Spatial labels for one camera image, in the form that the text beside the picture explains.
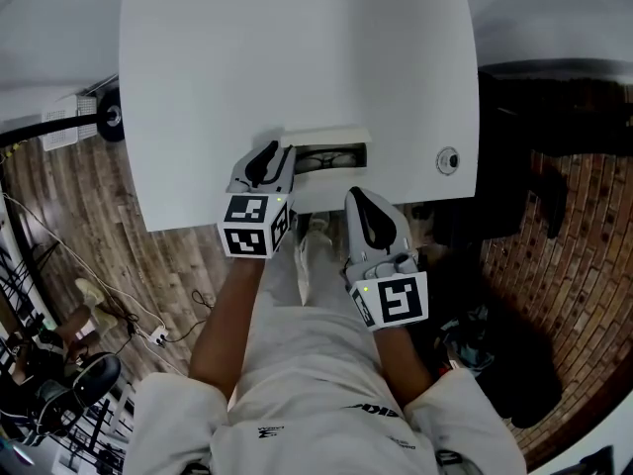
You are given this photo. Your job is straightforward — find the round desk cable grommet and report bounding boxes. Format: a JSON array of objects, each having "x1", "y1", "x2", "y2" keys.
[{"x1": 435, "y1": 146, "x2": 461, "y2": 176}]

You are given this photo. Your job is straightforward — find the person's white shirt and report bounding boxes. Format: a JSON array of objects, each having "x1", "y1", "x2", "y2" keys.
[{"x1": 124, "y1": 367, "x2": 529, "y2": 475}]

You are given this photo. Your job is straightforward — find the white glasses case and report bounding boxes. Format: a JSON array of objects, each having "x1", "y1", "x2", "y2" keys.
[{"x1": 279, "y1": 125, "x2": 374, "y2": 178}]

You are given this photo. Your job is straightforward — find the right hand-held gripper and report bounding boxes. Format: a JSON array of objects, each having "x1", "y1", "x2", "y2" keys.
[{"x1": 340, "y1": 186, "x2": 430, "y2": 333}]

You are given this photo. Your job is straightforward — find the white perforated box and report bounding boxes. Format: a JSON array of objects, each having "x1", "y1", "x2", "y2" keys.
[{"x1": 40, "y1": 94, "x2": 99, "y2": 152}]

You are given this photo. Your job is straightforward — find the person's light grey trousers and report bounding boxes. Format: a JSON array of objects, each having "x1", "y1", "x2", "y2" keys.
[{"x1": 235, "y1": 233, "x2": 398, "y2": 408}]

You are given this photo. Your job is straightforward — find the black round stand base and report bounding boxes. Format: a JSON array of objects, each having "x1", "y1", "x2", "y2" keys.
[{"x1": 96, "y1": 85, "x2": 126, "y2": 143}]

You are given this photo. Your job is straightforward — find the person's white shoe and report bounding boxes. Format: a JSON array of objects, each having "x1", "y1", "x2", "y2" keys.
[{"x1": 307, "y1": 212, "x2": 333, "y2": 239}]

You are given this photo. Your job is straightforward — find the black floor cable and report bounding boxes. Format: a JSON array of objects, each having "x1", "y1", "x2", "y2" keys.
[{"x1": 111, "y1": 289, "x2": 217, "y2": 360}]

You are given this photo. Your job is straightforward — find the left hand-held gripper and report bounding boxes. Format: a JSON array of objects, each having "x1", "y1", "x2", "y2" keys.
[{"x1": 217, "y1": 140, "x2": 299, "y2": 262}]

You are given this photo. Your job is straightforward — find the person's right forearm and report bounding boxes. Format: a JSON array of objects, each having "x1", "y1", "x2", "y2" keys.
[{"x1": 371, "y1": 325, "x2": 437, "y2": 411}]

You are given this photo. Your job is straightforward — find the black-framed glasses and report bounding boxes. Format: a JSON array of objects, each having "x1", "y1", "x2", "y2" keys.
[{"x1": 295, "y1": 147, "x2": 366, "y2": 171}]

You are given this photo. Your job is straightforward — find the black office chair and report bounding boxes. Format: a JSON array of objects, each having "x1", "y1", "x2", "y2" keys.
[{"x1": 27, "y1": 352, "x2": 123, "y2": 444}]

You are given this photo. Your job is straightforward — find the white floor cable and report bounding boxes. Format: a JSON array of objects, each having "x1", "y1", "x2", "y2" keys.
[{"x1": 0, "y1": 191, "x2": 167, "y2": 338}]

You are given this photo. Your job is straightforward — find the black padded tube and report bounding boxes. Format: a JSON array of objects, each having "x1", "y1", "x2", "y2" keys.
[{"x1": 0, "y1": 112, "x2": 100, "y2": 150}]

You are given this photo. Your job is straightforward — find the person's left forearm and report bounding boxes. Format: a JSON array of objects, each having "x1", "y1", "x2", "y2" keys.
[{"x1": 187, "y1": 257, "x2": 269, "y2": 401}]

